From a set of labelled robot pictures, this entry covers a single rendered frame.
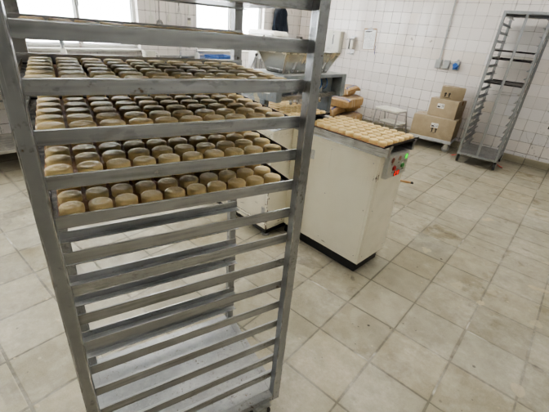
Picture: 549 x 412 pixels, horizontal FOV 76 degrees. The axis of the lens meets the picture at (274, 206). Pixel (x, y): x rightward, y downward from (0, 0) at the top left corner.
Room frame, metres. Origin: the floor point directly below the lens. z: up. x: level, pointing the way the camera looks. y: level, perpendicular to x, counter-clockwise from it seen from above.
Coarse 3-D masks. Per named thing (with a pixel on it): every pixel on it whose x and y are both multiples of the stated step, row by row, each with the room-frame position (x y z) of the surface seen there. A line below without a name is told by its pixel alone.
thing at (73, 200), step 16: (176, 176) 0.90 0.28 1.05; (192, 176) 0.89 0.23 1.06; (208, 176) 0.90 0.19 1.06; (224, 176) 0.91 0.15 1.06; (240, 176) 0.94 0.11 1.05; (256, 176) 0.93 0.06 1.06; (272, 176) 0.94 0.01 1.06; (64, 192) 0.73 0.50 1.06; (80, 192) 0.74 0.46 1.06; (96, 192) 0.74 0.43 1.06; (112, 192) 0.76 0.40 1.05; (128, 192) 0.77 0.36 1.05; (144, 192) 0.76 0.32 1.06; (160, 192) 0.77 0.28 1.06; (176, 192) 0.78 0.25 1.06; (192, 192) 0.80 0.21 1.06; (208, 192) 0.84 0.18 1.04; (64, 208) 0.65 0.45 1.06; (80, 208) 0.66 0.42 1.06; (96, 208) 0.67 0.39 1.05
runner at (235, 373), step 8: (256, 360) 0.91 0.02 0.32; (264, 360) 0.90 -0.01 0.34; (272, 360) 0.92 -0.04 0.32; (240, 368) 0.87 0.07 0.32; (248, 368) 0.86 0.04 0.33; (224, 376) 0.81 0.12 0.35; (232, 376) 0.83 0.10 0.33; (200, 384) 0.79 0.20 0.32; (208, 384) 0.78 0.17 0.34; (216, 384) 0.80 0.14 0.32; (184, 392) 0.76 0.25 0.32; (192, 392) 0.75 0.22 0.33; (168, 400) 0.71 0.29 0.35; (176, 400) 0.72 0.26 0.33; (152, 408) 0.68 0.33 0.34; (160, 408) 0.69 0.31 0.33
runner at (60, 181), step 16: (192, 160) 0.76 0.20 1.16; (208, 160) 0.78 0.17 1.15; (224, 160) 0.80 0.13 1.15; (240, 160) 0.83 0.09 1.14; (256, 160) 0.85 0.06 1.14; (272, 160) 0.88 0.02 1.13; (48, 176) 0.61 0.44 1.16; (64, 176) 0.62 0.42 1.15; (80, 176) 0.64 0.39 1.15; (96, 176) 0.65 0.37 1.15; (112, 176) 0.67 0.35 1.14; (128, 176) 0.68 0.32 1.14; (144, 176) 0.70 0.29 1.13; (160, 176) 0.72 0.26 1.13
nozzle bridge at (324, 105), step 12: (264, 72) 2.40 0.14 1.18; (336, 72) 2.81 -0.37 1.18; (324, 84) 2.73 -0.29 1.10; (336, 84) 2.76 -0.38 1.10; (252, 96) 2.40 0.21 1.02; (264, 96) 2.32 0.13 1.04; (276, 96) 2.25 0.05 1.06; (288, 96) 2.38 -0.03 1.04; (300, 96) 2.46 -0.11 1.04; (324, 96) 2.84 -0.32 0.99; (324, 108) 2.83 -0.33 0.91
